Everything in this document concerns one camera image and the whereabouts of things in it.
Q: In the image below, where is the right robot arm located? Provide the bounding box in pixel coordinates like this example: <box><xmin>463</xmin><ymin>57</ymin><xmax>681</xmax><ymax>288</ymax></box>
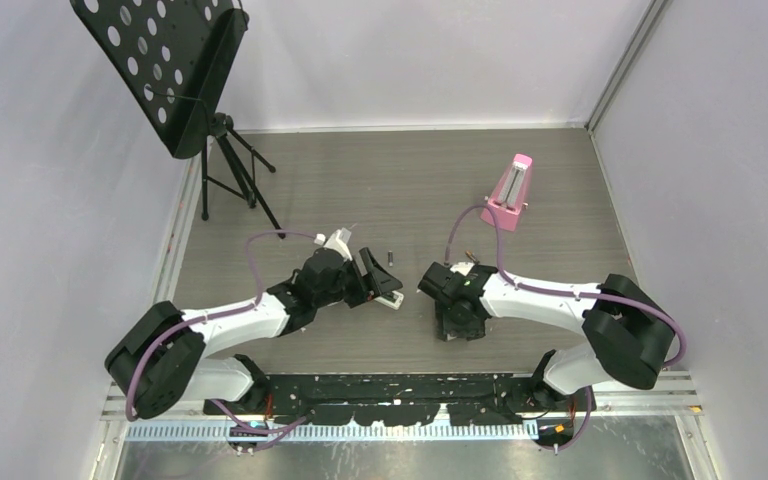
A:
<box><xmin>418</xmin><ymin>262</ymin><xmax>680</xmax><ymax>411</ymax></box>

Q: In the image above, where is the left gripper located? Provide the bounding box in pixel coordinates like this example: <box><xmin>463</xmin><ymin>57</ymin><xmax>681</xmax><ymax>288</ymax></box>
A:
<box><xmin>314</xmin><ymin>248</ymin><xmax>401</xmax><ymax>309</ymax></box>

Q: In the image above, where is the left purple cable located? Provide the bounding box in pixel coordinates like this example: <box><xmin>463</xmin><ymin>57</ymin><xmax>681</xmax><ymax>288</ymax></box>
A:
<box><xmin>124</xmin><ymin>229</ymin><xmax>322</xmax><ymax>423</ymax></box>

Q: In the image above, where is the pink metronome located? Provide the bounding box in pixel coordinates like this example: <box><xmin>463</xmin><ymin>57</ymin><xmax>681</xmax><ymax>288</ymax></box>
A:
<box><xmin>480</xmin><ymin>153</ymin><xmax>534</xmax><ymax>232</ymax></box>

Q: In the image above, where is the purple cable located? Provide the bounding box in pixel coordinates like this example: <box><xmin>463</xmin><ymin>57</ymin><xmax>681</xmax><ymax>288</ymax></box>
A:
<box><xmin>444</xmin><ymin>203</ymin><xmax>689</xmax><ymax>367</ymax></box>
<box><xmin>124</xmin><ymin>229</ymin><xmax>322</xmax><ymax>423</ymax></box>

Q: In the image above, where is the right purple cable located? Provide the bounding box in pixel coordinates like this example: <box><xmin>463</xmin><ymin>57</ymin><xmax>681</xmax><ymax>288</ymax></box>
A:
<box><xmin>444</xmin><ymin>203</ymin><xmax>689</xmax><ymax>367</ymax></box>

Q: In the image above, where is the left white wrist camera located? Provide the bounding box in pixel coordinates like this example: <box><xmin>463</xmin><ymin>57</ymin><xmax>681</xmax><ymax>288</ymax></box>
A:
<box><xmin>314</xmin><ymin>228</ymin><xmax>353</xmax><ymax>261</ymax></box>

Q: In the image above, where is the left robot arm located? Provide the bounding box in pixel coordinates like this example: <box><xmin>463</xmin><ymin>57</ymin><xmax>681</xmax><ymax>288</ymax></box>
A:
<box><xmin>103</xmin><ymin>248</ymin><xmax>403</xmax><ymax>419</ymax></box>

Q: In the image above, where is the black perforated music stand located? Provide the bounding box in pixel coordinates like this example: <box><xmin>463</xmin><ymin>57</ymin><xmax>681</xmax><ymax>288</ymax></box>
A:
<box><xmin>71</xmin><ymin>0</ymin><xmax>286</xmax><ymax>238</ymax></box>

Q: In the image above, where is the long white remote control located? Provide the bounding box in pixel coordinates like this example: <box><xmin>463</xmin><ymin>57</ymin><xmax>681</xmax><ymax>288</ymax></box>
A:
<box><xmin>374</xmin><ymin>290</ymin><xmax>404</xmax><ymax>310</ymax></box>

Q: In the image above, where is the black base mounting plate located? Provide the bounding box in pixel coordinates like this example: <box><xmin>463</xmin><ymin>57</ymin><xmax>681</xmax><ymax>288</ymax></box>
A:
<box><xmin>223</xmin><ymin>373</ymin><xmax>595</xmax><ymax>427</ymax></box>

